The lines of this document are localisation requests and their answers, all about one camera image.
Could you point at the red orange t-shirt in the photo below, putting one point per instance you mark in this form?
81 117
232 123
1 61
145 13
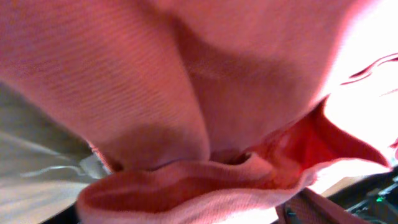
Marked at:
203 111

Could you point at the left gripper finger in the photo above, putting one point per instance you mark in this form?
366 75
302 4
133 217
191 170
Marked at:
307 207

